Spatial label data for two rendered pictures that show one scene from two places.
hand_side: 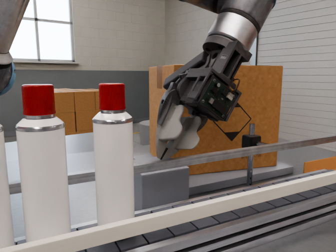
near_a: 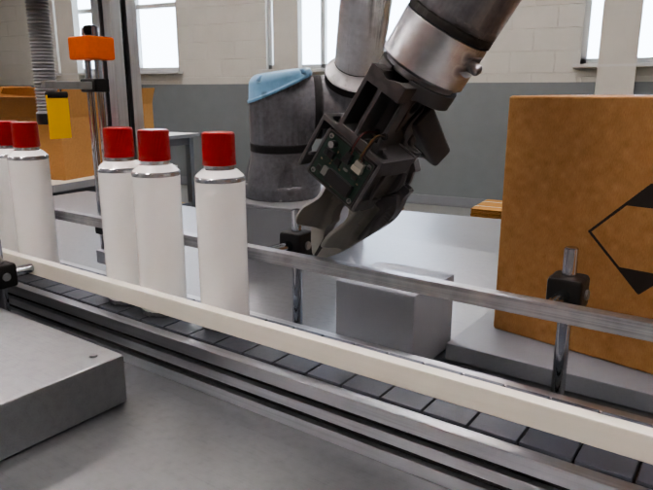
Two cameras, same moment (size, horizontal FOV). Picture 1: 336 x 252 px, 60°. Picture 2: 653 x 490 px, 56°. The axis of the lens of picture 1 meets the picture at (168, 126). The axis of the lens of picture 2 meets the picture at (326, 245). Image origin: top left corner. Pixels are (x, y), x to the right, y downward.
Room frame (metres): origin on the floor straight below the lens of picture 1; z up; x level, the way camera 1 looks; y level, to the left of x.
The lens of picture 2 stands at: (0.18, -0.54, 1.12)
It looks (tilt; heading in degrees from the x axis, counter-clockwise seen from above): 14 degrees down; 63
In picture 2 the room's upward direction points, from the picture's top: straight up
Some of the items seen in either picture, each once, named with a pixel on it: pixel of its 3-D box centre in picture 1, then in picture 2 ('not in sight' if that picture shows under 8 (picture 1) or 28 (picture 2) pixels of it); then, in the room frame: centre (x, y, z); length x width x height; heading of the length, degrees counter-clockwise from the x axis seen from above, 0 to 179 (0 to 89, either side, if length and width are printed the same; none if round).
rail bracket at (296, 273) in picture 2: not in sight; (286, 284); (0.45, 0.08, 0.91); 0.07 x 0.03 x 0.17; 27
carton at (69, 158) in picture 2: not in sight; (51, 129); (0.37, 2.34, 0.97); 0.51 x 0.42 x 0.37; 42
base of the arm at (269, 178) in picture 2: not in sight; (281, 167); (0.65, 0.55, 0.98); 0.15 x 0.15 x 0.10
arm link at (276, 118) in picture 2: not in sight; (284, 105); (0.65, 0.54, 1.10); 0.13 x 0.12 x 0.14; 159
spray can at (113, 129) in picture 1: (114, 160); (222, 230); (0.38, 0.07, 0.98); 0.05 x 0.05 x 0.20
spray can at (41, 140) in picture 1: (44, 172); (158, 223); (0.33, 0.15, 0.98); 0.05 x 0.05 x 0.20
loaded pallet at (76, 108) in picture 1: (71, 121); not in sight; (4.13, 1.39, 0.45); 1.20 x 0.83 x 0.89; 38
